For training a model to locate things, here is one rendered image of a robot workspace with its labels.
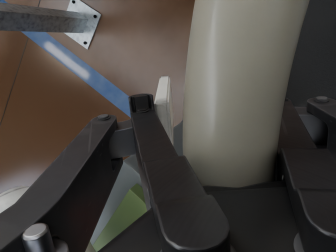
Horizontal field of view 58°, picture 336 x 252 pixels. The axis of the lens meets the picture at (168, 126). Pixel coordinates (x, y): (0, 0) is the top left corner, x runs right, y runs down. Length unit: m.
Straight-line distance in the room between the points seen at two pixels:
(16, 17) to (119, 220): 0.94
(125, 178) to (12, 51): 1.52
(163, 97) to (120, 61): 1.46
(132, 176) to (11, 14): 0.88
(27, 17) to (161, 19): 0.57
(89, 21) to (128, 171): 1.12
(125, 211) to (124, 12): 1.09
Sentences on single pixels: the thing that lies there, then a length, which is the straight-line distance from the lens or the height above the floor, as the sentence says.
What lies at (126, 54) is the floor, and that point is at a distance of 1.59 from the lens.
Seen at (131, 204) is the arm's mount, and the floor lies 0.84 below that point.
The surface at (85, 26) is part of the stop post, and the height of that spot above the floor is 0.01.
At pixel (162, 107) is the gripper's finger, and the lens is 0.15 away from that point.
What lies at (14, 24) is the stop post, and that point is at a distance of 1.40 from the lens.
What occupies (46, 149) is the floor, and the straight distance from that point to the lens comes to 2.09.
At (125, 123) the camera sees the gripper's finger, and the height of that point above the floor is 1.24.
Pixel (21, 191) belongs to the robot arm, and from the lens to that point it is 0.66.
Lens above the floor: 1.36
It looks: 62 degrees down
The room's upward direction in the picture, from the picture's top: 122 degrees counter-clockwise
